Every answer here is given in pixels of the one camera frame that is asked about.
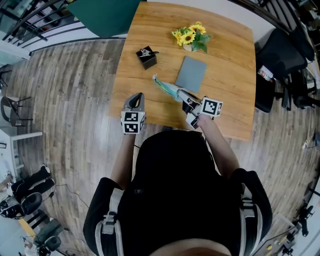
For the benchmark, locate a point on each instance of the sunflower bouquet in vase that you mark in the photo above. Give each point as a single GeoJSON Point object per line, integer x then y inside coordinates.
{"type": "Point", "coordinates": [193, 37]}

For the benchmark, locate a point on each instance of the person's right forearm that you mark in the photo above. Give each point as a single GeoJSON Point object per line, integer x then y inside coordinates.
{"type": "Point", "coordinates": [220, 150]}

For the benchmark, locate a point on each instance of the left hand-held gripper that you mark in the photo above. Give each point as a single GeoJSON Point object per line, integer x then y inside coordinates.
{"type": "Point", "coordinates": [131, 122]}

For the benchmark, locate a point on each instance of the red white packet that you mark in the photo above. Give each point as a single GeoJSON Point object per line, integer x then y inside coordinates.
{"type": "Point", "coordinates": [265, 73]}

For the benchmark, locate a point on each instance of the person's black shoe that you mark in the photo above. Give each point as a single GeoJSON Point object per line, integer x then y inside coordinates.
{"type": "Point", "coordinates": [167, 128]}

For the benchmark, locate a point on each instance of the grey notebook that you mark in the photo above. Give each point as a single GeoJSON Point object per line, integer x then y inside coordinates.
{"type": "Point", "coordinates": [191, 73]}

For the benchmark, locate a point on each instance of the person's black clothed body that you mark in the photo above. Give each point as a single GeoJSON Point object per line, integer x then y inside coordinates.
{"type": "Point", "coordinates": [175, 187]}

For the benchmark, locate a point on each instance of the silver black clip tool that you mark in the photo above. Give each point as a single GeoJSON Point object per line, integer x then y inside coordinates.
{"type": "Point", "coordinates": [147, 52]}

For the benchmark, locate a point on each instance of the black metal railing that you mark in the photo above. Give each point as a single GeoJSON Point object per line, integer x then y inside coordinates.
{"type": "Point", "coordinates": [37, 25]}
{"type": "Point", "coordinates": [282, 15]}

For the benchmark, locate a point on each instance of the person's left forearm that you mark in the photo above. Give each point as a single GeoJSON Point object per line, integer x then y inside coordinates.
{"type": "Point", "coordinates": [123, 160]}

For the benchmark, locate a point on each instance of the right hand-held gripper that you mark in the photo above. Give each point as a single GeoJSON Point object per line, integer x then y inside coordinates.
{"type": "Point", "coordinates": [211, 107]}

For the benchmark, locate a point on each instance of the black office chair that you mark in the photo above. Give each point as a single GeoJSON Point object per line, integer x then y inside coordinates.
{"type": "Point", "coordinates": [282, 55]}
{"type": "Point", "coordinates": [302, 97]}

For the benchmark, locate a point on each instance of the black round stool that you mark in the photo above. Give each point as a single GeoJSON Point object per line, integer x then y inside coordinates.
{"type": "Point", "coordinates": [32, 203]}

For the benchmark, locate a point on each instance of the white power strip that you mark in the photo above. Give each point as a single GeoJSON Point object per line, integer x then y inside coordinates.
{"type": "Point", "coordinates": [305, 145]}

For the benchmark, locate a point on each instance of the white side table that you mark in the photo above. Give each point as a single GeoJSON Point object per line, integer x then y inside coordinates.
{"type": "Point", "coordinates": [25, 135]}

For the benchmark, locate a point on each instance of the green partition panel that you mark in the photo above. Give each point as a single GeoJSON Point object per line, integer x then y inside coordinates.
{"type": "Point", "coordinates": [107, 15]}

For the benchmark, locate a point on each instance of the dark metal chair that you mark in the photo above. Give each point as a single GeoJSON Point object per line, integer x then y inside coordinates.
{"type": "Point", "coordinates": [11, 112]}

